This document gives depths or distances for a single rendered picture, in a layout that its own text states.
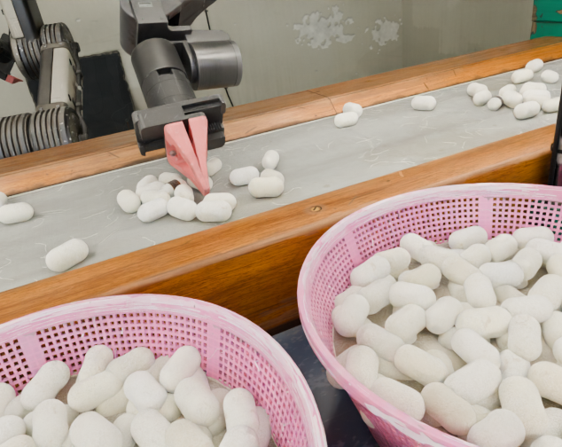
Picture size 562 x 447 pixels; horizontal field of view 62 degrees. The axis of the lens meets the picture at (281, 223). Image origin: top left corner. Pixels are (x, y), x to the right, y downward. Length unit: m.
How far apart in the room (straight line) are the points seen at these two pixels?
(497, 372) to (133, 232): 0.35
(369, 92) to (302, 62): 2.01
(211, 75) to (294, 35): 2.19
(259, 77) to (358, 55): 0.64
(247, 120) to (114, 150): 0.20
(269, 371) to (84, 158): 0.50
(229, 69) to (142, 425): 0.44
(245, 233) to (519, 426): 0.23
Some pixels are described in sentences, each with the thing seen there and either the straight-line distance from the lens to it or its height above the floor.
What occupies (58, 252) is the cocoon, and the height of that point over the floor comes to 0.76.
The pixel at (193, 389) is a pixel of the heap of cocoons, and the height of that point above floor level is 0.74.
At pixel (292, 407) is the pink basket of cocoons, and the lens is 0.24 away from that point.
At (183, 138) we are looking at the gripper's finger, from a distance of 0.51.
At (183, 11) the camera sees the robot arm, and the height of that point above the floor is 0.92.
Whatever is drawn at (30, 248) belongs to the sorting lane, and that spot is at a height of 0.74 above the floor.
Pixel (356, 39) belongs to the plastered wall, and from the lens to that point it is 2.97.
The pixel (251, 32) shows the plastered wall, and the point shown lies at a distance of 2.70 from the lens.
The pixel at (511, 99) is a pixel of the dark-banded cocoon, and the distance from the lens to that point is 0.75.
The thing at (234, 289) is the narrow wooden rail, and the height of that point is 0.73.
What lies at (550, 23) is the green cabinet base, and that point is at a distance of 1.23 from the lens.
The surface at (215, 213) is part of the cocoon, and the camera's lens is 0.45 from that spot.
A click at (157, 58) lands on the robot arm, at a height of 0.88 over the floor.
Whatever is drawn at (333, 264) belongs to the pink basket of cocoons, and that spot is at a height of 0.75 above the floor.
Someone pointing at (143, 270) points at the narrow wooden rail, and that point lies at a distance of 0.36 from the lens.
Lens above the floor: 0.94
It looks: 27 degrees down
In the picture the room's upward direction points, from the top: 8 degrees counter-clockwise
